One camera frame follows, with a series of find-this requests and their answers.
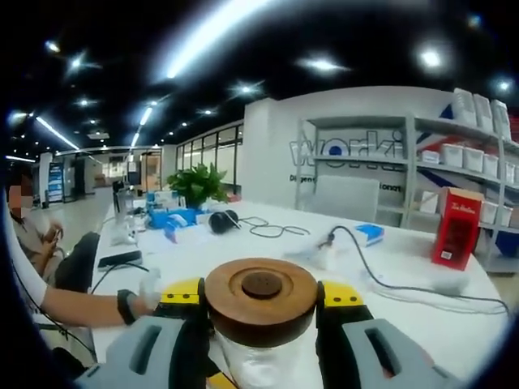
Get black headphones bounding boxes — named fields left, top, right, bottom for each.
left=208, top=209, right=242, bottom=236

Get grey metal shelf rack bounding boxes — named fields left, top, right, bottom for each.
left=298, top=114, right=519, bottom=276

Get red cardboard box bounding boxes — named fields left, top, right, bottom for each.
left=430, top=186, right=486, bottom=271

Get brown wooden lid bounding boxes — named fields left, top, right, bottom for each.
left=204, top=258, right=320, bottom=348

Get white table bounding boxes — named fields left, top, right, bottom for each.
left=91, top=194, right=512, bottom=389

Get black chest device cable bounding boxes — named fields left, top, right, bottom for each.
left=11, top=259, right=99, bottom=365

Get blue packaging pile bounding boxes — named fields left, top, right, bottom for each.
left=144, top=192, right=179, bottom=230

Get ceiling spot lights group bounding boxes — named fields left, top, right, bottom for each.
left=7, top=11, right=514, bottom=147

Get person's dark trousers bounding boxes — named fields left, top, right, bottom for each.
left=47, top=346, right=97, bottom=384

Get grey wall lettering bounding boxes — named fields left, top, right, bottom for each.
left=288, top=131, right=406, bottom=194

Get blue white small box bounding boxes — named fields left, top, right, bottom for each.
left=355, top=222, right=385, bottom=247

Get black wristband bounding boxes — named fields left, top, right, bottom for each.
left=116, top=288, right=138, bottom=326

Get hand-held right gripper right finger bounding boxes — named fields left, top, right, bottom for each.
left=315, top=280, right=459, bottom=389

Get white game controller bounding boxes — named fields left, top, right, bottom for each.
left=109, top=226, right=139, bottom=247

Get black looped cable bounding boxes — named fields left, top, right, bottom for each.
left=238, top=216, right=311, bottom=240

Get grey chair backrest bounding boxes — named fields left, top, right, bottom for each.
left=314, top=175, right=380, bottom=224

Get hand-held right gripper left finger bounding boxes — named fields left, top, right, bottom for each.
left=75, top=277, right=212, bottom=389

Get white power adapter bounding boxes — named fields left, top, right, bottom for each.
left=315, top=238, right=337, bottom=265

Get long ceiling strip light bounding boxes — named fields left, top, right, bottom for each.
left=164, top=0, right=285, bottom=80

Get black chair backrest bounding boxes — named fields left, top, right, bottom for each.
left=54, top=231, right=101, bottom=293

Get thin black cable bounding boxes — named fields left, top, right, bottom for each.
left=89, top=261, right=151, bottom=296

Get black flat device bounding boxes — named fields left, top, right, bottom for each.
left=98, top=250, right=144, bottom=271

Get green potted plant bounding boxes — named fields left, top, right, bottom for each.
left=165, top=162, right=230, bottom=210

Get blue standing banner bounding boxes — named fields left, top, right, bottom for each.
left=45, top=161, right=66, bottom=203

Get white storage bins group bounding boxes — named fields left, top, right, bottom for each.
left=417, top=87, right=519, bottom=228

